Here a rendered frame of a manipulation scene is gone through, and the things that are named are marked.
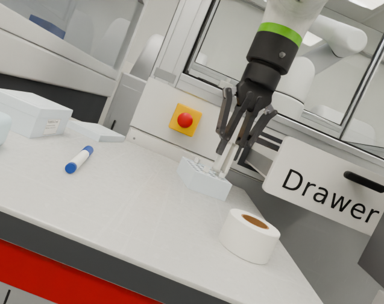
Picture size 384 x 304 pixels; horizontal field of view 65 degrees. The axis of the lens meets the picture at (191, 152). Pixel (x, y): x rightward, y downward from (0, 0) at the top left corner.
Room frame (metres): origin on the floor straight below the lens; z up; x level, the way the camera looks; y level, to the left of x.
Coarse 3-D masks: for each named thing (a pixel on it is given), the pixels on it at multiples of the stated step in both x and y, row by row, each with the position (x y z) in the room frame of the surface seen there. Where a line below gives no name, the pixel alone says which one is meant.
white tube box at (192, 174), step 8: (184, 160) 0.66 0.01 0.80; (192, 160) 0.70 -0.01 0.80; (184, 168) 0.64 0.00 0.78; (192, 168) 0.59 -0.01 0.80; (200, 168) 0.66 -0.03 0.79; (184, 176) 0.62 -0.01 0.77; (192, 176) 0.58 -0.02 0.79; (200, 176) 0.58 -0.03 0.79; (208, 176) 0.58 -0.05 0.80; (216, 176) 0.64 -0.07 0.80; (192, 184) 0.57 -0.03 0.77; (200, 184) 0.58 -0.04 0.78; (208, 184) 0.58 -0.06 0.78; (216, 184) 0.59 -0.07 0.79; (224, 184) 0.59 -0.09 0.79; (200, 192) 0.58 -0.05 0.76; (208, 192) 0.58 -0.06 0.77; (216, 192) 0.59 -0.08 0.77; (224, 192) 0.59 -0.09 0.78; (224, 200) 0.60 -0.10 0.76
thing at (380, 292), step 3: (378, 291) 0.46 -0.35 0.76; (381, 291) 0.45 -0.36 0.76; (378, 294) 0.45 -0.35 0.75; (381, 294) 0.45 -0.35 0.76; (375, 297) 0.46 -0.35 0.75; (378, 297) 0.45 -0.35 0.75; (381, 297) 0.45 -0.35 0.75; (375, 300) 0.45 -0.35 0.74; (378, 300) 0.45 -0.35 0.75; (381, 300) 0.44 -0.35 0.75; (372, 303) 0.46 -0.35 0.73; (375, 303) 0.45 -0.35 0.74; (378, 303) 0.45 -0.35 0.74; (381, 303) 0.44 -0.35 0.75
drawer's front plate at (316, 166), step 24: (288, 144) 0.55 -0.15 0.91; (288, 168) 0.55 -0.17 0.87; (312, 168) 0.55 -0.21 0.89; (336, 168) 0.55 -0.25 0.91; (360, 168) 0.55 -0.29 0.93; (288, 192) 0.55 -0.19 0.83; (312, 192) 0.55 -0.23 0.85; (336, 192) 0.55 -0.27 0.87; (360, 192) 0.55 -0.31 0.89; (336, 216) 0.55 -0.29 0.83; (360, 216) 0.55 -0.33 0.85
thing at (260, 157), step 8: (256, 144) 0.82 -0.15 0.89; (256, 152) 0.78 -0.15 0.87; (264, 152) 0.72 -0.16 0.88; (272, 152) 0.65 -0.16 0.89; (248, 160) 0.82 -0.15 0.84; (256, 160) 0.74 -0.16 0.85; (264, 160) 0.68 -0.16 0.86; (272, 160) 0.62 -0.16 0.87; (256, 168) 0.72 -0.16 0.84; (264, 168) 0.65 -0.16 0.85; (264, 176) 0.64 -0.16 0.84
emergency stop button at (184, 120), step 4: (180, 116) 0.77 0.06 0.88; (184, 116) 0.77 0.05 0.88; (188, 116) 0.77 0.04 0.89; (180, 120) 0.77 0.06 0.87; (184, 120) 0.77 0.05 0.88; (188, 120) 0.77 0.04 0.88; (192, 120) 0.78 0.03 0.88; (180, 124) 0.78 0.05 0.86; (184, 124) 0.77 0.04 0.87; (188, 124) 0.78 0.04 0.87
